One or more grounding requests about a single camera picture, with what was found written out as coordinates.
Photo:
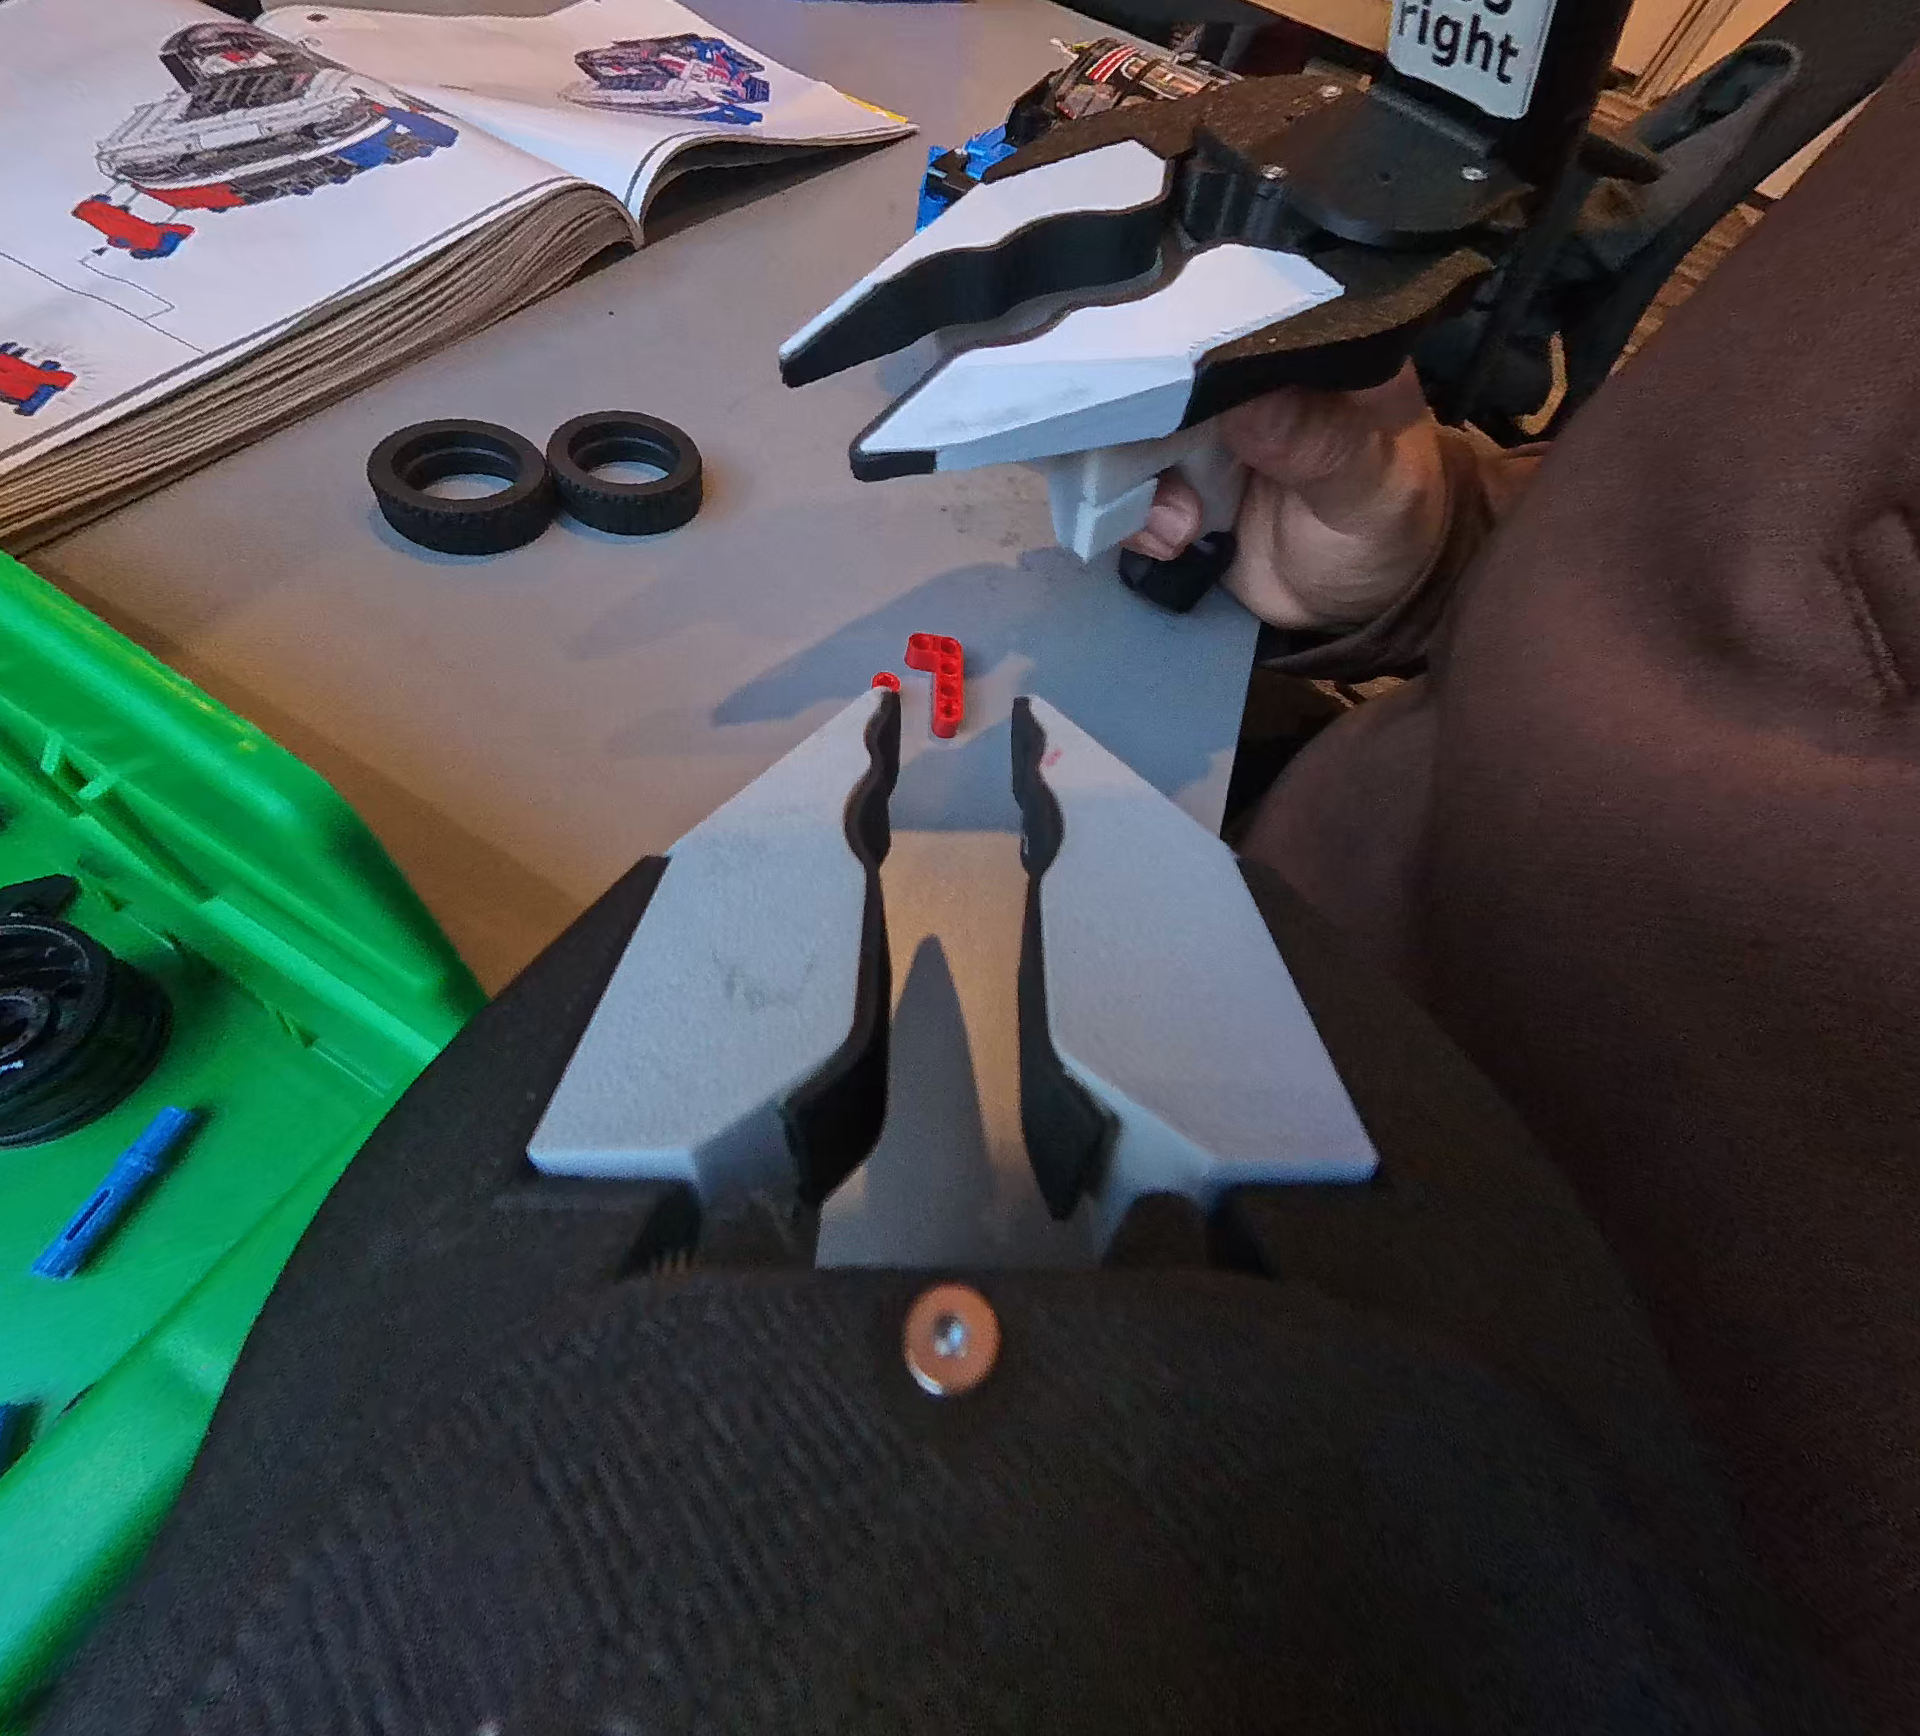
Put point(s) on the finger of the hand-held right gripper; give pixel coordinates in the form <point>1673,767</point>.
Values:
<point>1081,393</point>
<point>975,244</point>

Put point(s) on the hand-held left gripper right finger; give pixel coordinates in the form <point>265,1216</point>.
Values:
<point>1202,1016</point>

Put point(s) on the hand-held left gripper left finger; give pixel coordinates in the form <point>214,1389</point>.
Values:
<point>720,1016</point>

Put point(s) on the toy brick race car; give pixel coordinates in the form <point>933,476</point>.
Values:
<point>1051,100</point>

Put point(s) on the red angled brick beam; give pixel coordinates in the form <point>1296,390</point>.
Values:
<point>941,694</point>

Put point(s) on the small black rubber tyre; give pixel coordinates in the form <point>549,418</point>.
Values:
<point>398,505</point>
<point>578,492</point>

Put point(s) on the green plastic bin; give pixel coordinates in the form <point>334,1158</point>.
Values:
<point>224,942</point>

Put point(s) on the instruction booklet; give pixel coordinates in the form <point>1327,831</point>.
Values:
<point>376,223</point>

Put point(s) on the person's right hand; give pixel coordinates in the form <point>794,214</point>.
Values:
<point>1336,492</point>

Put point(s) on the black chair armrest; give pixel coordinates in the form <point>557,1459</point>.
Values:
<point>1711,118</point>

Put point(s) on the person's dark sweater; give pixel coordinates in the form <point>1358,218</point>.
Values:
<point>1649,942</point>

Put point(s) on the blue brick axle pin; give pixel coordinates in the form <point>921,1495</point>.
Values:
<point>114,1197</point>

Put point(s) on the black wheel with tyre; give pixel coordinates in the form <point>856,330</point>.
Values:
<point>74,1016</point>

